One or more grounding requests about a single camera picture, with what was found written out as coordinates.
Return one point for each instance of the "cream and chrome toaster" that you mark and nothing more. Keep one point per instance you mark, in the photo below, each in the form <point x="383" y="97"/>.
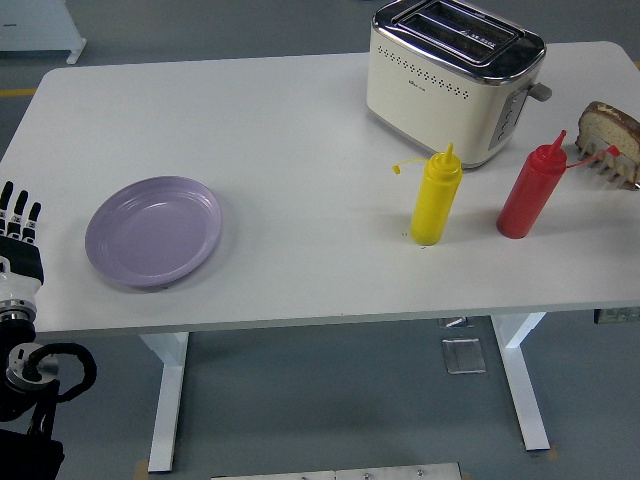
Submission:
<point x="425" y="100"/>

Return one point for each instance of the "purple plate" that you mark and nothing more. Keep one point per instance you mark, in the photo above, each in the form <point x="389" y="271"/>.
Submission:
<point x="152" y="232"/>

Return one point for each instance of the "white table leg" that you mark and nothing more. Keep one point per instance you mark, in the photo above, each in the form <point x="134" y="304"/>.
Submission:
<point x="525" y="380"/>
<point x="167" y="400"/>

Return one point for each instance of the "slice of bread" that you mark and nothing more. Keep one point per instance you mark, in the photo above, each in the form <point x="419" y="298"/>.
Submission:
<point x="607" y="127"/>

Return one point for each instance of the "metal floor socket cover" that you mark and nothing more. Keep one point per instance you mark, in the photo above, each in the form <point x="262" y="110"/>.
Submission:
<point x="464" y="356"/>

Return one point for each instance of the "red squeeze bottle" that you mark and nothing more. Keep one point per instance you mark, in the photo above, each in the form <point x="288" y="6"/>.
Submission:
<point x="530" y="195"/>

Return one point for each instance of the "table height control panel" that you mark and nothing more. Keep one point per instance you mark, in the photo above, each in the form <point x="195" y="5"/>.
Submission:
<point x="617" y="316"/>

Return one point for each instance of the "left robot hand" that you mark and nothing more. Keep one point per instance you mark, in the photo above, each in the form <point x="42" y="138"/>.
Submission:
<point x="20" y="270"/>

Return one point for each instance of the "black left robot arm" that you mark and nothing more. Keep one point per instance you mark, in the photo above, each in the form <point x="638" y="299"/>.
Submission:
<point x="30" y="370"/>

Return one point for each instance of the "yellow squeeze bottle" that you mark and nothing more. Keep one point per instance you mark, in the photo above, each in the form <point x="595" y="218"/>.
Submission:
<point x="434" y="205"/>

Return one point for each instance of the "small bracket under table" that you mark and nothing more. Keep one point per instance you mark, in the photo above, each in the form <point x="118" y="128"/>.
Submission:
<point x="455" y="322"/>

